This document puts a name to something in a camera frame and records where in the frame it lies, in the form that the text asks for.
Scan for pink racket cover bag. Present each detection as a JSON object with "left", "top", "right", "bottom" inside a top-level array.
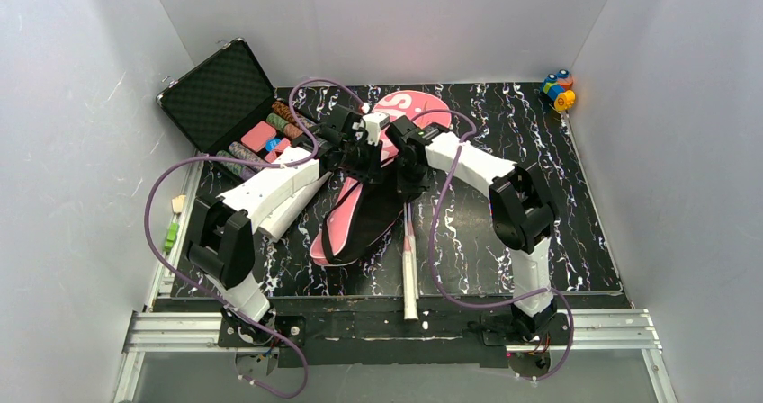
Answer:
[{"left": 309, "top": 90, "right": 452, "bottom": 267}]

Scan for pink badminton racket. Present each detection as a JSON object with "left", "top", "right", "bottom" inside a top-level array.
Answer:
[{"left": 402, "top": 202, "right": 419, "bottom": 321}]

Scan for white shuttlecock tube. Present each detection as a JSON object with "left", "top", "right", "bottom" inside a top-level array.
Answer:
[{"left": 257, "top": 172, "right": 332, "bottom": 241}]

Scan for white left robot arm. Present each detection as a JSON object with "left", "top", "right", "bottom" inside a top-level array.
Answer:
[{"left": 182, "top": 107, "right": 390, "bottom": 323}]

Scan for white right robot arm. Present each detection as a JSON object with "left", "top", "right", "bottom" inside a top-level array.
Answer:
[{"left": 386, "top": 118, "right": 559, "bottom": 339}]

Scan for black poker chip case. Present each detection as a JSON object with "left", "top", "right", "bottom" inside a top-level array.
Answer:
[{"left": 157, "top": 38, "right": 288, "bottom": 156}]

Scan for beige wooden block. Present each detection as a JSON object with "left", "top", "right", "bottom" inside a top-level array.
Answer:
[{"left": 171, "top": 194, "right": 186, "bottom": 214}]

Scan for black front mounting base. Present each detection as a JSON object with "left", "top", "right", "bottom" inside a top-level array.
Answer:
[{"left": 217, "top": 293, "right": 597, "bottom": 371}]

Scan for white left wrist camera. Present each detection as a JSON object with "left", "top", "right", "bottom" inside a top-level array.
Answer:
[{"left": 362, "top": 112, "right": 390, "bottom": 146}]

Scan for green clip on rail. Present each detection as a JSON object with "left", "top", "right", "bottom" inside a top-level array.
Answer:
[{"left": 163, "top": 222, "right": 179, "bottom": 254}]

